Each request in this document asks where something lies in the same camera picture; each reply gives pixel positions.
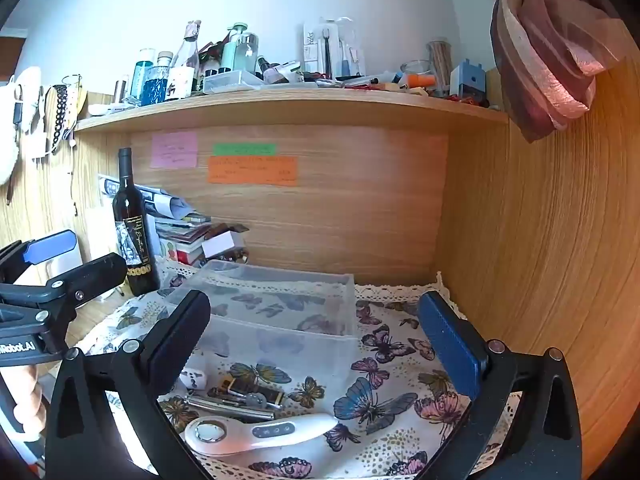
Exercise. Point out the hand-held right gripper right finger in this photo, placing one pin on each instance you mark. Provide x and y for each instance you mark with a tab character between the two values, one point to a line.
450	345

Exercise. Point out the clear plastic storage box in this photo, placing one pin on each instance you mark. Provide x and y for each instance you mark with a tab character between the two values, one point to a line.
280	350

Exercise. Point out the mint green pump bottle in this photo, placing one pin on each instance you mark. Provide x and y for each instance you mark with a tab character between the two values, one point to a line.
230	52

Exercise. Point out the black brown flash drive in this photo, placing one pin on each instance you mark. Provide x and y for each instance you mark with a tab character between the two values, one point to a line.
250	390

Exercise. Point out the pink sticky note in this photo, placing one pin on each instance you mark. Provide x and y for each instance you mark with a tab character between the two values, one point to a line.
174	150

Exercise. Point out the white mug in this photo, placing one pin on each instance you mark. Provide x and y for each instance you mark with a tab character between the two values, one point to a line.
65	265

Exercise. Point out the green sticky note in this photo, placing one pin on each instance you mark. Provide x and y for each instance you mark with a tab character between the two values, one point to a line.
244	149

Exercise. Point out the glass jar with sticks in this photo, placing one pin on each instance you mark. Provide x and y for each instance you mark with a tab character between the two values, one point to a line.
440	65

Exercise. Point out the clear plastic case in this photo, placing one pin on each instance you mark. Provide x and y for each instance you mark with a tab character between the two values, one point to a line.
232	82

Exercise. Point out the small dark cap bottle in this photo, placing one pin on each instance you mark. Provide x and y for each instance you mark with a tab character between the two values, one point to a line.
267	72

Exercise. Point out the blue patterned bottle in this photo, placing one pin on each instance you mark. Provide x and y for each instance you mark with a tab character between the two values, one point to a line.
156	87

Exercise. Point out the small white box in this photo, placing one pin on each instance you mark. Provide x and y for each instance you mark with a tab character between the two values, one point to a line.
222	245

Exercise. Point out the person's left hand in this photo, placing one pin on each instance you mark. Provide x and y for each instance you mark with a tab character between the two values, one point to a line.
31	395

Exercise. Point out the dark wine bottle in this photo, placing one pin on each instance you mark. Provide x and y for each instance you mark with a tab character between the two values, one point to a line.
132	220

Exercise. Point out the white handheld massager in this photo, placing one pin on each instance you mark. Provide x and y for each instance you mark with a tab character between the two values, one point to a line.
270	432

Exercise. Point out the round glass bowl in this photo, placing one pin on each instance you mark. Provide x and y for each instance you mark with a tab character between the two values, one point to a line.
415	70

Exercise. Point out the blue pencil sharpener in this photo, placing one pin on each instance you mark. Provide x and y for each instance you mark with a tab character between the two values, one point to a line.
467	82

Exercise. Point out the orange sticky note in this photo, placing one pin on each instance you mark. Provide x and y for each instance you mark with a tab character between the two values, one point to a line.
252	171

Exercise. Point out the clear glass bottle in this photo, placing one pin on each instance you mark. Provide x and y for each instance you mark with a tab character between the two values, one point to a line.
186	55

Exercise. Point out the white plush item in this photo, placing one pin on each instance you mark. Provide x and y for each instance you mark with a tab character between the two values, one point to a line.
17	125

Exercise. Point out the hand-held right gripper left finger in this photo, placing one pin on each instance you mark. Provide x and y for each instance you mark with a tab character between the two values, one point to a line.
175	340

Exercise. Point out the orange marker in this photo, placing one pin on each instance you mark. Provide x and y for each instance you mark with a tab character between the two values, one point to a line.
421	80

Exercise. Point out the brown pink curtain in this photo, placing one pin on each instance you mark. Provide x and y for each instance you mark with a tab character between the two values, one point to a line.
545	50

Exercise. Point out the butterfly printed tablecloth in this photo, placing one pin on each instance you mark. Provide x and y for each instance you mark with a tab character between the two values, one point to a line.
390	410

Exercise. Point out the blue liquid bottle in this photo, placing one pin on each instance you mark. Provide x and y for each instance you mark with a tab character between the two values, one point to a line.
145	72

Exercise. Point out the white plug adapter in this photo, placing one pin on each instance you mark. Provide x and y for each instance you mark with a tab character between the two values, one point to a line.
192	378

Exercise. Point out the glass jar with metal lid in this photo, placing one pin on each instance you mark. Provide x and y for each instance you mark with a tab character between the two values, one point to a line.
248	52

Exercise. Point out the rolled papers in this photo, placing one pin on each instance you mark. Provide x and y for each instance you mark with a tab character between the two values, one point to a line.
165	202

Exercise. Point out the metallic cylinder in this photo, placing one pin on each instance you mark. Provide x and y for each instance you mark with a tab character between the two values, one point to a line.
121	89

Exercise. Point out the toothbrush package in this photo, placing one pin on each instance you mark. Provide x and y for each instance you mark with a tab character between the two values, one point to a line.
330	47

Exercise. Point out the wooden shelf board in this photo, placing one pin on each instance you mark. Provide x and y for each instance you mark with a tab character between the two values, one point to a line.
280	105

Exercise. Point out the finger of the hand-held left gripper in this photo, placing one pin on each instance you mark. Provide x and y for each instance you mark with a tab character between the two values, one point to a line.
50	247
95	270

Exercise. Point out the stack of books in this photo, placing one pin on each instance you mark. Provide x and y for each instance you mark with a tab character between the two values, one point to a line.
185	242

